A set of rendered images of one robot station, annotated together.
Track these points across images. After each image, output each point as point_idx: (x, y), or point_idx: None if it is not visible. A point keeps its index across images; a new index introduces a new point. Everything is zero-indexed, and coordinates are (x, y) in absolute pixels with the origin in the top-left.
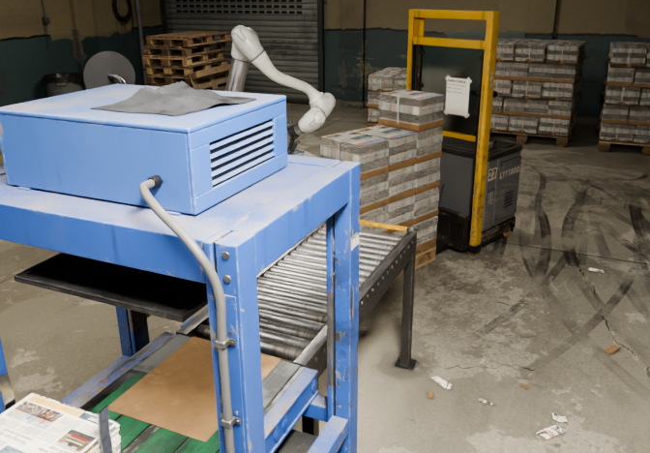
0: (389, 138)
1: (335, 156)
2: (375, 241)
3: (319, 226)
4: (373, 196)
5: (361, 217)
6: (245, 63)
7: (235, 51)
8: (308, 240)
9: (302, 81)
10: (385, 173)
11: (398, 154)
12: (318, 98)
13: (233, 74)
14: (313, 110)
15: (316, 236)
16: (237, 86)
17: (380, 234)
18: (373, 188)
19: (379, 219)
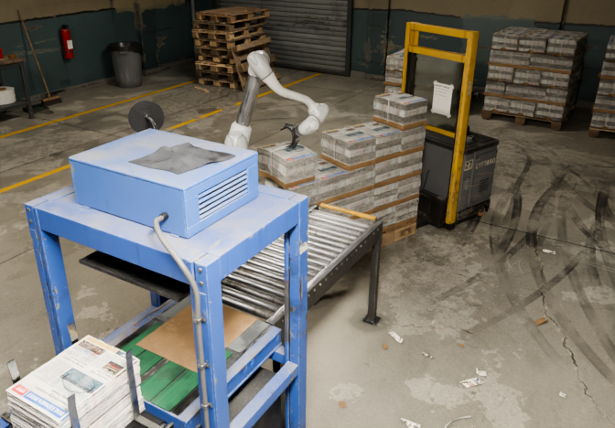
0: (376, 136)
1: (331, 148)
2: (349, 227)
3: (308, 210)
4: (361, 183)
5: (350, 199)
6: (258, 79)
7: (251, 69)
8: None
9: (302, 95)
10: (372, 165)
11: (384, 149)
12: (315, 108)
13: (249, 87)
14: (309, 119)
15: None
16: (252, 96)
17: (354, 221)
18: (361, 176)
19: (365, 200)
